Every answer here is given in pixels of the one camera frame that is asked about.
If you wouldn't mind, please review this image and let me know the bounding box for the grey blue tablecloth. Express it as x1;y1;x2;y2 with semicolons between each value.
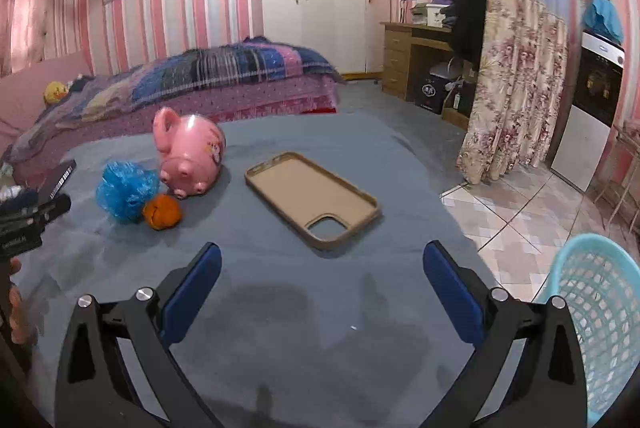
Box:
10;108;503;428

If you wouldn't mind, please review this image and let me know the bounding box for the pink pillow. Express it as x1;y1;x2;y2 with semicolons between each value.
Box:
0;52;97;154

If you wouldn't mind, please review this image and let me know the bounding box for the plaid blanket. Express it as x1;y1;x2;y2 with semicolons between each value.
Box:
7;36;347;164

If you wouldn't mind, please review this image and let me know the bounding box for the beige phone case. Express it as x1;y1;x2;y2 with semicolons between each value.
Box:
244;151;382;252

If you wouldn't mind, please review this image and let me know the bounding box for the dark hanging cloth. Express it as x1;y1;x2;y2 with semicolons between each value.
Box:
444;0;489;70

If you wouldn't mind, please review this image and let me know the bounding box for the black bag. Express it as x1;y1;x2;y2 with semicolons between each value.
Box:
413;62;464;115

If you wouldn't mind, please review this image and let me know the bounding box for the orange round toy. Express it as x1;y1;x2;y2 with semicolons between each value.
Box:
142;194;182;231

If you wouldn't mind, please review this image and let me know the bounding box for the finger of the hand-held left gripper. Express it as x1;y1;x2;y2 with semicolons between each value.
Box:
29;194;72;225

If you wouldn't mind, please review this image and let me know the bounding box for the person's left hand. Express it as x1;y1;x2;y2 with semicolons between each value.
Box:
7;257;38;346

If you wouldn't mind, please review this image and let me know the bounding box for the pink piggy bank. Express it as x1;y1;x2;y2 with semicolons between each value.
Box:
152;106;227;200

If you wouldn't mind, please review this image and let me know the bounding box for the light blue plastic basket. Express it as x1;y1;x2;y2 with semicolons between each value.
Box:
534;233;640;427

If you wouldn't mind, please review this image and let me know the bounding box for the blue cloth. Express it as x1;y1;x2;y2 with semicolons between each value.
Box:
581;0;626;47

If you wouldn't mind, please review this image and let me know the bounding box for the white black standing appliance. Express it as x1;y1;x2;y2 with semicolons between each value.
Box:
549;30;627;195

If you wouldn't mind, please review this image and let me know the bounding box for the black box with white label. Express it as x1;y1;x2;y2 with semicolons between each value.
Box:
36;159;77;205

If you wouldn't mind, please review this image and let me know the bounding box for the wooden desk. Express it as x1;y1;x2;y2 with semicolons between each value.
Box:
379;21;476;110

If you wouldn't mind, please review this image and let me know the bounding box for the floral curtain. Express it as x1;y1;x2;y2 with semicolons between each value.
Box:
455;0;569;187

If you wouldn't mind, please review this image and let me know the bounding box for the crumpled blue plastic bag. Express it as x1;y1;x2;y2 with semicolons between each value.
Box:
96;161;161;224

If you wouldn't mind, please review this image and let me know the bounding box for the rack with pink cloth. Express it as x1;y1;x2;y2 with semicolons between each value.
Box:
594;119;640;235

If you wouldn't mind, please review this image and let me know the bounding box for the yellow plush toy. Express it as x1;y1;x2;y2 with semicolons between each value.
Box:
43;80;69;105

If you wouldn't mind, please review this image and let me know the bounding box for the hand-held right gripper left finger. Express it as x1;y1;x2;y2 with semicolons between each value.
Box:
54;242;226;428

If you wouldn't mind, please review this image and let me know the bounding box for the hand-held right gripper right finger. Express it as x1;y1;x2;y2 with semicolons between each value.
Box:
421;240;589;428

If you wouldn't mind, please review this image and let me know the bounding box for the white printer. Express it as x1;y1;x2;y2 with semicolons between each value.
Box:
410;3;449;28

